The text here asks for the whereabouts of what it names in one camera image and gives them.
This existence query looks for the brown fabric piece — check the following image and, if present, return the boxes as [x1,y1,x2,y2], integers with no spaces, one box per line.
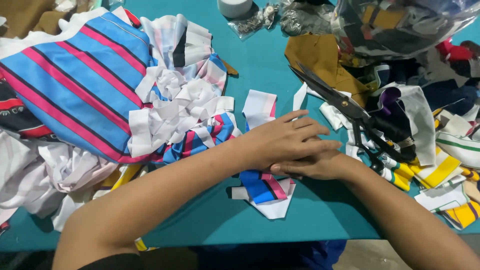
[284,33,372,107]

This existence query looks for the small blue pink striped piece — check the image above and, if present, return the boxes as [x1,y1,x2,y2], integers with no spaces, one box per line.
[227,169,297,220]

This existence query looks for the person's right hand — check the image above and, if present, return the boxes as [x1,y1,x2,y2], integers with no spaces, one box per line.
[270,149,356,181]

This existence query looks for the black red printed fabric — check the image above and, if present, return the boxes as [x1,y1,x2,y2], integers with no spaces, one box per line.
[0,73,57,142]

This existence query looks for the clear bag of fabric scraps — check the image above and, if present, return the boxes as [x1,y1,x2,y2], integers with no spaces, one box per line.
[331,0,480,64]

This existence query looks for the white pink fabric strip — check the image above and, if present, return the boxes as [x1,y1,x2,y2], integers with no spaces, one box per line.
[242,89,278,132]

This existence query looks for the heap of white fabric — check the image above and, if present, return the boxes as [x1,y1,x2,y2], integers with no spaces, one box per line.
[0,127,121,233]

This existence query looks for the pile of white fabric strips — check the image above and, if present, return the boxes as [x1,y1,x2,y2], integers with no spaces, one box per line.
[127,65,236,158]

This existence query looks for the dark crumpled plastic bag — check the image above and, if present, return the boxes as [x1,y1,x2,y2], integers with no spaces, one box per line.
[279,0,340,37]

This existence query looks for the pale pastel checked fabric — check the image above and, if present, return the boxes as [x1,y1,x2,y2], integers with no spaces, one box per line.
[140,14,228,96]

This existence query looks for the black sleeve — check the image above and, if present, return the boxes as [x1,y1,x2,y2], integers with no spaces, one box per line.
[77,253,144,270]

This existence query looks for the blue pink striped fabric sheet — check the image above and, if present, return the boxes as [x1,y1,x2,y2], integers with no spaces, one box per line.
[0,11,158,164]

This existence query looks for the large black tailor scissors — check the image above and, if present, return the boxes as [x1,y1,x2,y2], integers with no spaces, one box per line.
[289,62,406,173]

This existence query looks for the white round roll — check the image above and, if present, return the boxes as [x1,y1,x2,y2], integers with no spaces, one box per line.
[217,0,254,19]

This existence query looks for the small bag of metal parts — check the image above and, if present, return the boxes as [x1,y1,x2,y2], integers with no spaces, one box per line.
[227,3,281,40]

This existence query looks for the person's left hand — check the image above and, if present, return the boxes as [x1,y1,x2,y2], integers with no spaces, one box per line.
[238,110,343,172]

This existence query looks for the blue cloth under table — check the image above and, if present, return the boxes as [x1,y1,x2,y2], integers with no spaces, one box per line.
[193,240,347,270]

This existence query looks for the brown cloth heap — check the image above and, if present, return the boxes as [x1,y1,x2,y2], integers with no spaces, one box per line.
[0,0,94,39]

